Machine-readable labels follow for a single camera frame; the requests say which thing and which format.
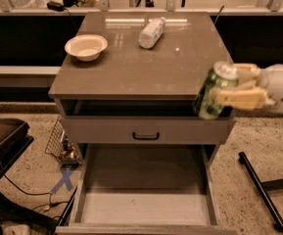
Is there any closed drawer with black handle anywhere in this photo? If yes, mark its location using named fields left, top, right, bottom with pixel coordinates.
left=61, top=117, right=235, bottom=145

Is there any grey drawer cabinet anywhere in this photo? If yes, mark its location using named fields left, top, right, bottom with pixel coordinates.
left=49, top=11, right=231, bottom=159

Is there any black metal stand leg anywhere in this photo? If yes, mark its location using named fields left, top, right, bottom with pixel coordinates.
left=238, top=152, right=283, bottom=233

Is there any green soda can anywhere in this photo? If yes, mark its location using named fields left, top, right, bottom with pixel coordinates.
left=193, top=61, right=239, bottom=119

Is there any blue tape cross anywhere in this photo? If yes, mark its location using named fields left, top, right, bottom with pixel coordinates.
left=51, top=164, right=78, bottom=193

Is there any wire mesh basket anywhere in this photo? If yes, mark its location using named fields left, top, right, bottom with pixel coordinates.
left=45, top=118, right=81, bottom=165

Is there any black floor cable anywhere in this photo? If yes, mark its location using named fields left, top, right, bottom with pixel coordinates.
left=3, top=174, right=70, bottom=219

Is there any black power adapter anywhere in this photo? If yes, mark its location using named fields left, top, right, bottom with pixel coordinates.
left=47, top=1, right=65, bottom=12

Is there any white paper bowl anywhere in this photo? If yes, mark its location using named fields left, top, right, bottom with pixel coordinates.
left=65, top=34, right=108, bottom=62

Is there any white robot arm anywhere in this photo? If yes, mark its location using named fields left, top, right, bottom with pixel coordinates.
left=210, top=63, right=283, bottom=114

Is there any dark brown tray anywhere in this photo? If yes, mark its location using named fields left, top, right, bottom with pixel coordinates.
left=0, top=118, right=29, bottom=164

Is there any open grey bottom drawer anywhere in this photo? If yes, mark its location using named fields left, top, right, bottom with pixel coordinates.
left=56, top=145, right=237, bottom=235

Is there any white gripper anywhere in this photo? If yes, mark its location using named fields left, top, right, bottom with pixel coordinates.
left=211, top=63, right=283, bottom=113

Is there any clear plastic water bottle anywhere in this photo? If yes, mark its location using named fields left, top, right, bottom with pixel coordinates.
left=138, top=17, right=165, bottom=49

